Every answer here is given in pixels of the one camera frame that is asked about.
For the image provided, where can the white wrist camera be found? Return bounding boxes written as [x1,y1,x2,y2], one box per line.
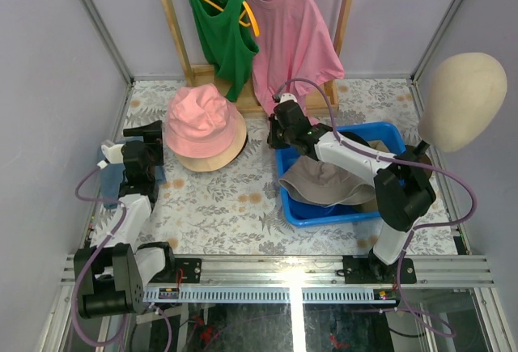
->
[273,92,298,104]
[97,140,124,170]

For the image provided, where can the peach bucket hat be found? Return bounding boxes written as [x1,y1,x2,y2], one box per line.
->
[175,113,248,172]

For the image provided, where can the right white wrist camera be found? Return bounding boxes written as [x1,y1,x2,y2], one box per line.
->
[273,92,298,104]

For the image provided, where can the beige mannequin head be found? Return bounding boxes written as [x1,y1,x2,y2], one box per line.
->
[411,52,507,153]

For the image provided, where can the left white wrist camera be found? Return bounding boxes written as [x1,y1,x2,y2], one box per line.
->
[97,140,124,170]

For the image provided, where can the blue plastic bin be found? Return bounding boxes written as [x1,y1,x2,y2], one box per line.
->
[274,121,405,228]

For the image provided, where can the green tank top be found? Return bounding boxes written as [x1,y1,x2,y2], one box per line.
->
[189,0,259,102]

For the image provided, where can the grey bucket hat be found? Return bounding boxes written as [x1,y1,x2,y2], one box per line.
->
[279,156,376,207]

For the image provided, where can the black bucket hat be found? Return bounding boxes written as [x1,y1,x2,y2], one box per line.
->
[234,132,248,160]

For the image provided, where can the pink bucket hat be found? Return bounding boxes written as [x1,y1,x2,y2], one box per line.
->
[164,83,238,159]

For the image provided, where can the khaki hat in bin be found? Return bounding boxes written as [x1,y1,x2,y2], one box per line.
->
[353,140,390,213]

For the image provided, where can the folded blue cloth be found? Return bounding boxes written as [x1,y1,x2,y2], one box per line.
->
[97,137,167,210]

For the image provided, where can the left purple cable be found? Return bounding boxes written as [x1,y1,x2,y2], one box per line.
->
[70,165,130,347]

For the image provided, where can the pink t-shirt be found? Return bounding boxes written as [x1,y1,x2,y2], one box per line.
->
[246,0,344,115]

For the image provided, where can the aluminium rail base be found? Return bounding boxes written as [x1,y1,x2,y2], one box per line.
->
[60,252,497,304]

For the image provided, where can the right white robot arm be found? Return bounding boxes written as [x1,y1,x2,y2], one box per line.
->
[268,93,436,283]

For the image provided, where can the wooden clothes rack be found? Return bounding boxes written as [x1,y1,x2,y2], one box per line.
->
[160,0,353,117]

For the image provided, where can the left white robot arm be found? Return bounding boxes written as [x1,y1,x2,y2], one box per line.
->
[74,121,177,319]

